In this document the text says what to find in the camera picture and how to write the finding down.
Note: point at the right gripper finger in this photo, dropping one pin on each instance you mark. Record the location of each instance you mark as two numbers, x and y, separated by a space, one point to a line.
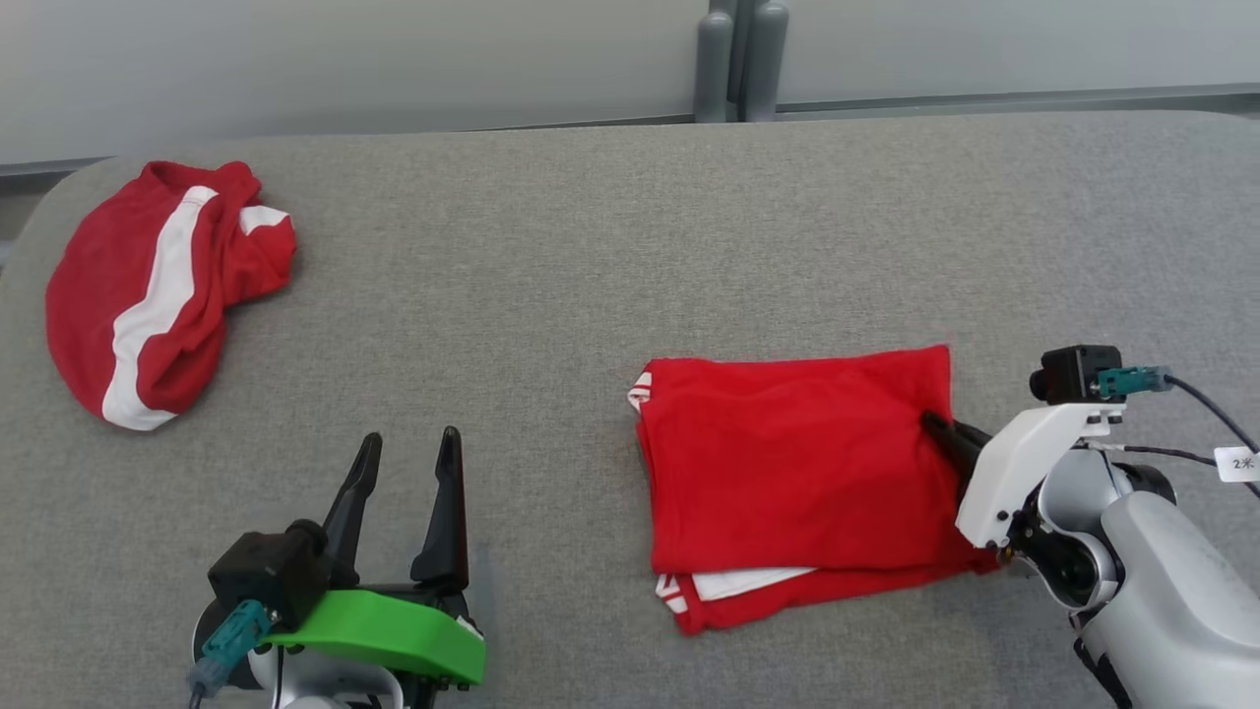
965 448

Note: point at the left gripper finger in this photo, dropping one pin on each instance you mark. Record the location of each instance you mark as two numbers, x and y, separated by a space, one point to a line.
445 542
349 532

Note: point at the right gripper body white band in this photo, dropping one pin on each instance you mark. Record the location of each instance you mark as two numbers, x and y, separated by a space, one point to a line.
1024 463

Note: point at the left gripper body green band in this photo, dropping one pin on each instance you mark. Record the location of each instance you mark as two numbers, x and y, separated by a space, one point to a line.
394 630

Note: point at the red white T-shirt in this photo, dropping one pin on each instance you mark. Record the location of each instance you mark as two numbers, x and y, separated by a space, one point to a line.
787 463

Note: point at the red shorts white stripe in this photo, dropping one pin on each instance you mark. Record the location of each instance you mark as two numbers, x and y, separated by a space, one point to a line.
89 295

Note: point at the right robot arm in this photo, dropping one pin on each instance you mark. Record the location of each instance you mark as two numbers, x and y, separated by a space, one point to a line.
1171 591

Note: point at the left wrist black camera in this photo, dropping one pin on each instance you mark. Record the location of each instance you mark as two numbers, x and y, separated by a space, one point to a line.
261 576

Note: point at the wrist black camera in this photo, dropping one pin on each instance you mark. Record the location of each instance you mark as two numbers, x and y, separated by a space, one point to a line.
261 576
1073 374

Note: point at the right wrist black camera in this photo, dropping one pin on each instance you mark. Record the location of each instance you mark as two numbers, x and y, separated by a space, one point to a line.
1073 374

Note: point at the right camera teal connector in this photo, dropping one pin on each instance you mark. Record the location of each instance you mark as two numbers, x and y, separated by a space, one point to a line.
1132 381

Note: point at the camera teal connector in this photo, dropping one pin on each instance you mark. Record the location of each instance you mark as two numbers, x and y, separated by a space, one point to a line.
231 640
1132 381

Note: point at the left camera teal connector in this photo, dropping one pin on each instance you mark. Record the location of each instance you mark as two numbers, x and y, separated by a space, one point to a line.
231 640

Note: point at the grey wall base rail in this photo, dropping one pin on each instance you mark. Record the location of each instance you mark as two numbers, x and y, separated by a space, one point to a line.
984 101
591 124

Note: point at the grey partition post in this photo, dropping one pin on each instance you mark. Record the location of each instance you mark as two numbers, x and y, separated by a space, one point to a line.
714 69
766 59

